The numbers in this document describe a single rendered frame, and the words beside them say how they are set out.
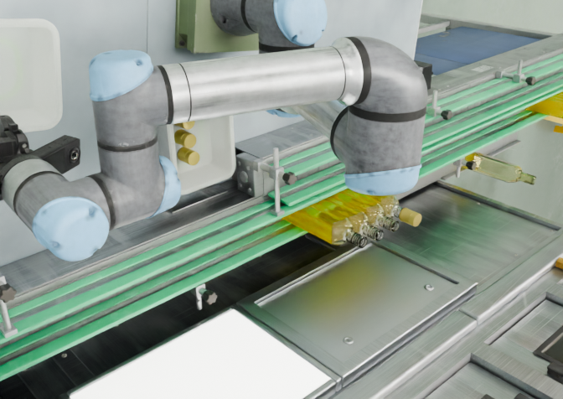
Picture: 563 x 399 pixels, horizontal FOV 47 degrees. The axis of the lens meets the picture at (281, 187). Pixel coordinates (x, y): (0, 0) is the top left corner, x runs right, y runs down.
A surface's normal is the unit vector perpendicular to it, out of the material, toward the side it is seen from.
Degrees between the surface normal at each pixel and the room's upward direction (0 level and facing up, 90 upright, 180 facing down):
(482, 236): 90
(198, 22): 2
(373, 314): 90
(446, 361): 90
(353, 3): 0
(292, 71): 31
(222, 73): 49
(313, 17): 7
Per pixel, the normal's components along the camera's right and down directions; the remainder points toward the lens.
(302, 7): 0.64, 0.22
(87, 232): 0.66, 0.41
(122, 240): -0.02, -0.90
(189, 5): -0.74, 0.18
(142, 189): 0.50, 0.37
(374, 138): -0.41, 0.40
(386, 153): -0.08, 0.43
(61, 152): 0.94, 0.25
